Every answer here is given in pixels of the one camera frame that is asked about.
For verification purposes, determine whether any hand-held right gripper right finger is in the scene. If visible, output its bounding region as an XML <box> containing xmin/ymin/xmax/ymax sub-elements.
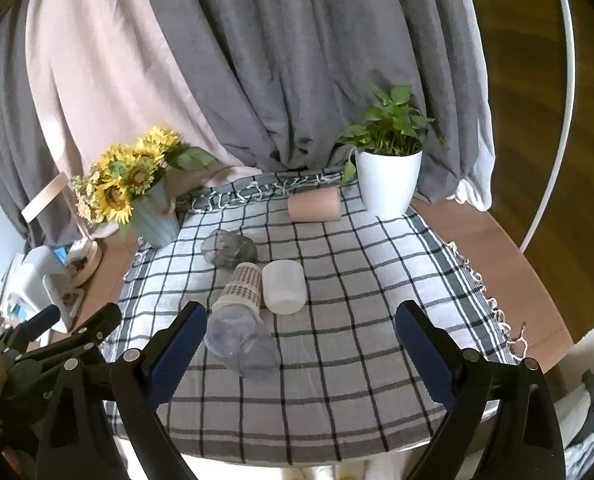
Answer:
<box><xmin>394</xmin><ymin>300</ymin><xmax>568</xmax><ymax>480</ymax></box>

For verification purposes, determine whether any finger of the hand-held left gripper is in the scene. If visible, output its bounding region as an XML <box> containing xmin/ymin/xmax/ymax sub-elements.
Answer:
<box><xmin>0</xmin><ymin>304</ymin><xmax>62</xmax><ymax>356</ymax></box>
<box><xmin>7</xmin><ymin>302</ymin><xmax>123</xmax><ymax>377</ymax></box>

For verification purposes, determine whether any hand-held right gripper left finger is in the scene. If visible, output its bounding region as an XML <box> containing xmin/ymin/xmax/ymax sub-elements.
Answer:
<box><xmin>36</xmin><ymin>301</ymin><xmax>209</xmax><ymax>480</ymax></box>

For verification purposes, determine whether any patterned paper cup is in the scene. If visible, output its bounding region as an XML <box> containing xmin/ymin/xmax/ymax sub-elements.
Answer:
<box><xmin>212</xmin><ymin>261</ymin><xmax>264</xmax><ymax>313</ymax></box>

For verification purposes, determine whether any grey glass cup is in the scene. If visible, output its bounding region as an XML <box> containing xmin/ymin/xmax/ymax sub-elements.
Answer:
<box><xmin>200</xmin><ymin>229</ymin><xmax>259</xmax><ymax>267</ymax></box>

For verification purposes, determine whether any white plastic cup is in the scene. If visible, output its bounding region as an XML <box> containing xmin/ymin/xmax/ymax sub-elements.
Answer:
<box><xmin>262</xmin><ymin>259</ymin><xmax>307</xmax><ymax>315</ymax></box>

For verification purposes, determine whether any pink cup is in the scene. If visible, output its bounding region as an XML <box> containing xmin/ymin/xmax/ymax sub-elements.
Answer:
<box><xmin>287</xmin><ymin>187</ymin><xmax>343</xmax><ymax>223</ymax></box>

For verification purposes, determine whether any white appliance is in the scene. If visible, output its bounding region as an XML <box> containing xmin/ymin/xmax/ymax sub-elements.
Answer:
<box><xmin>14</xmin><ymin>246</ymin><xmax>85</xmax><ymax>333</ymax></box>

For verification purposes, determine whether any round wooden stand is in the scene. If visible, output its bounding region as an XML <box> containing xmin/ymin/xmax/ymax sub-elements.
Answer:
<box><xmin>66</xmin><ymin>237</ymin><xmax>103</xmax><ymax>287</ymax></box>

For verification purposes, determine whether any checked grey white tablecloth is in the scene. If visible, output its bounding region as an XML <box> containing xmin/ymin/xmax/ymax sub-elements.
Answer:
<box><xmin>100</xmin><ymin>167</ymin><xmax>530</xmax><ymax>466</ymax></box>

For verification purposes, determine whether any ribbed teal vase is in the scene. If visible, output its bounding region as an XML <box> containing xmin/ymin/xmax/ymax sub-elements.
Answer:
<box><xmin>130</xmin><ymin>180</ymin><xmax>181</xmax><ymax>248</ymax></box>

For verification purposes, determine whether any sunflower bouquet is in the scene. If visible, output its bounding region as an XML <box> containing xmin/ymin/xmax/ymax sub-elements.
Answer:
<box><xmin>72</xmin><ymin>126</ymin><xmax>220</xmax><ymax>233</ymax></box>

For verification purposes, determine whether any white plant pot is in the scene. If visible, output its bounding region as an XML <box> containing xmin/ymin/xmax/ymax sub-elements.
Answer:
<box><xmin>354</xmin><ymin>147</ymin><xmax>424</xmax><ymax>220</ymax></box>

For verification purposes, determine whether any grey curtain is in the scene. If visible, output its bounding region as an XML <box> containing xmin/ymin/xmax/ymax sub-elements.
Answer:
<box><xmin>0</xmin><ymin>5</ymin><xmax>45</xmax><ymax>253</ymax></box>
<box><xmin>142</xmin><ymin>0</ymin><xmax>482</xmax><ymax>201</ymax></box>

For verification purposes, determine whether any white curtain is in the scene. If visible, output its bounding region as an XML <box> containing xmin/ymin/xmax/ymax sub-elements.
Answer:
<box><xmin>449</xmin><ymin>0</ymin><xmax>495</xmax><ymax>212</ymax></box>

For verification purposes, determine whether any green leafy plant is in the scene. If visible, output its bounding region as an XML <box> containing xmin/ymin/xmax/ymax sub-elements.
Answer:
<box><xmin>334</xmin><ymin>84</ymin><xmax>450</xmax><ymax>183</ymax></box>

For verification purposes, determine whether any pink curtain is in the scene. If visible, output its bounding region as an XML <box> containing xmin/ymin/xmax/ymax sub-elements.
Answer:
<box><xmin>24</xmin><ymin>0</ymin><xmax>263</xmax><ymax>241</ymax></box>

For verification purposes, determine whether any white hoop tube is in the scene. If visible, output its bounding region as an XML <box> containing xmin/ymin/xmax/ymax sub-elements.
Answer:
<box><xmin>519</xmin><ymin>0</ymin><xmax>576</xmax><ymax>256</ymax></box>

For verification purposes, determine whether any white wooden frame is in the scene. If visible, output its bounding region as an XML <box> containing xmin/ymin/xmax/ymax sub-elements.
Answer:
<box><xmin>21</xmin><ymin>174</ymin><xmax>92</xmax><ymax>241</ymax></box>

